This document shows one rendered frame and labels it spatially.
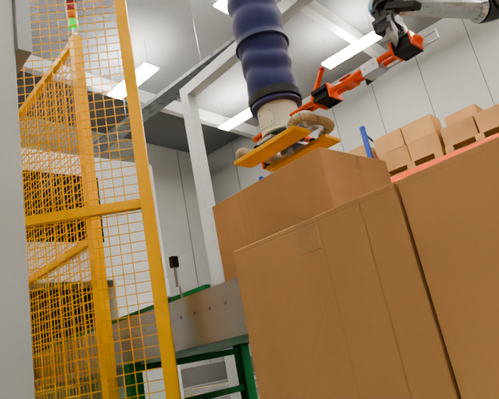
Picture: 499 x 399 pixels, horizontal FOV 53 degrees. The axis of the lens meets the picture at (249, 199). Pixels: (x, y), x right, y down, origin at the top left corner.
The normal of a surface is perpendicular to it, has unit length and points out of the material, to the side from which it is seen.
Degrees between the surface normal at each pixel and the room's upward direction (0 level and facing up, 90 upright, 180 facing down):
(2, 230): 90
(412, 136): 90
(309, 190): 90
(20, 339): 90
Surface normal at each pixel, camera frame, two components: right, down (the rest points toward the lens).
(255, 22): -0.10, -0.09
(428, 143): -0.66, -0.11
